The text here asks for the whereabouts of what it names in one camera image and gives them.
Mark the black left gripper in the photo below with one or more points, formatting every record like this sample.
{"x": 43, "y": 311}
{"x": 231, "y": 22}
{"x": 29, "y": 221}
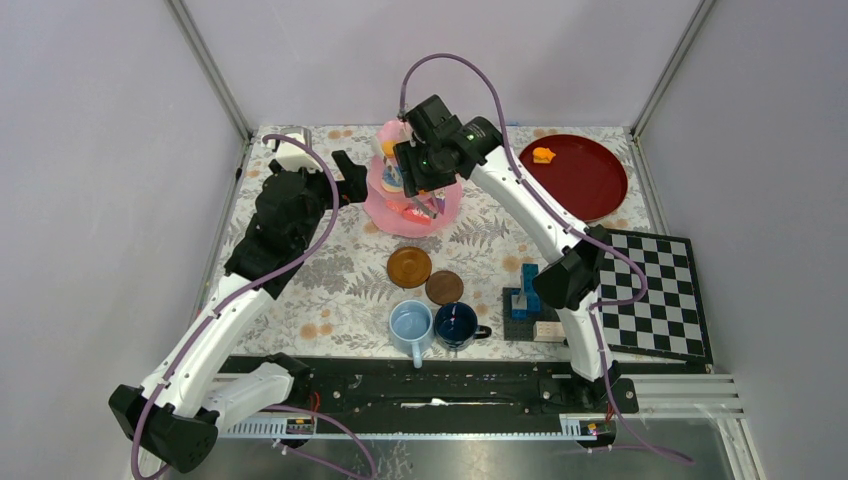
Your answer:
{"x": 328, "y": 176}

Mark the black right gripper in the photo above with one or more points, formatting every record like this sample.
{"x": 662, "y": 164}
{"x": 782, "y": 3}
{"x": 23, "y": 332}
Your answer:
{"x": 411, "y": 175}

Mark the blue frosted donut toy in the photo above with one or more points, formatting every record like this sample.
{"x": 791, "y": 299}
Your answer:
{"x": 390, "y": 181}

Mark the pink three-tier cake stand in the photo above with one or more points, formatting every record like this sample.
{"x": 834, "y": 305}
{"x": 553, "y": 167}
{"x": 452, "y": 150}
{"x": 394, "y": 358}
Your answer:
{"x": 388, "y": 206}

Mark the orange round cookie toy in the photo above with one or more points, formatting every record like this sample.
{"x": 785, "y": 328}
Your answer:
{"x": 387, "y": 148}

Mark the light brown wooden coaster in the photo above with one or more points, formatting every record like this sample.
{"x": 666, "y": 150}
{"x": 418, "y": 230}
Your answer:
{"x": 409, "y": 267}

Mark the orange yellow fish pastry toy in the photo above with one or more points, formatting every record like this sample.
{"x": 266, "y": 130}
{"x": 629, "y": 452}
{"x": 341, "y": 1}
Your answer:
{"x": 543, "y": 156}

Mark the dark brown wooden coaster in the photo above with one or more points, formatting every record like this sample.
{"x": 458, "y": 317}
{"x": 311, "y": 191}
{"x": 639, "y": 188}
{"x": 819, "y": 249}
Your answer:
{"x": 444, "y": 287}

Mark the light blue mug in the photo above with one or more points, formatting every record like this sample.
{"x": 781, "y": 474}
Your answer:
{"x": 411, "y": 330}

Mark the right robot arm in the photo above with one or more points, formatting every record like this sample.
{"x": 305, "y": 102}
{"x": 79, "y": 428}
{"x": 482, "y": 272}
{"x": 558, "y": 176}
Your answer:
{"x": 572, "y": 250}

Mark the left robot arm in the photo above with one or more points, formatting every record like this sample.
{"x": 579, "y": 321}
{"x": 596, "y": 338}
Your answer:
{"x": 176, "y": 414}

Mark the dark red round tray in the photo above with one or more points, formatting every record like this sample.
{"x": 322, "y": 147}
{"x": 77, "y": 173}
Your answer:
{"x": 586, "y": 178}

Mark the blue building block tower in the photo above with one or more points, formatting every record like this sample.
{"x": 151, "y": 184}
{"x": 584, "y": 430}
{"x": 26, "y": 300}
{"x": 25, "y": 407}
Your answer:
{"x": 524, "y": 301}

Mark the dark blue mug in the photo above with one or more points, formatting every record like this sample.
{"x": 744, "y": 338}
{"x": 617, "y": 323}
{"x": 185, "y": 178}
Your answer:
{"x": 456, "y": 326}

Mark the grey building block baseplate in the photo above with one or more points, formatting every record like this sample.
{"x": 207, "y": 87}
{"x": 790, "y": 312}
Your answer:
{"x": 522, "y": 329}

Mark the white building block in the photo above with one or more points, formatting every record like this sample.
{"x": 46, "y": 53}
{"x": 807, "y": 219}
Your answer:
{"x": 548, "y": 332}

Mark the black white checkerboard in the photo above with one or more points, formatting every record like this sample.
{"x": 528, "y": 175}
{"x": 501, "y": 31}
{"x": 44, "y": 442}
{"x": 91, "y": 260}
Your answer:
{"x": 669, "y": 320}

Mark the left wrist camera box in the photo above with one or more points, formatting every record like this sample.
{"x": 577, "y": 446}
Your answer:
{"x": 289, "y": 156}

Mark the aluminium frame post left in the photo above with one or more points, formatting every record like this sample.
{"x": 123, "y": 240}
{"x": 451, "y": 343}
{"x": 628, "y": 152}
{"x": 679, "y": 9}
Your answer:
{"x": 191, "y": 33}

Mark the aluminium frame post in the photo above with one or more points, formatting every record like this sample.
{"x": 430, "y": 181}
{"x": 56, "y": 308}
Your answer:
{"x": 675, "y": 61}
{"x": 191, "y": 33}

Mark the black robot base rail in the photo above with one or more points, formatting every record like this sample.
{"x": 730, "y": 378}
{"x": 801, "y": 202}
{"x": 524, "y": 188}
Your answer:
{"x": 380, "y": 396}

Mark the aluminium frame post right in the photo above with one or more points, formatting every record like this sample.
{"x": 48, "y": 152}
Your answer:
{"x": 675, "y": 61}

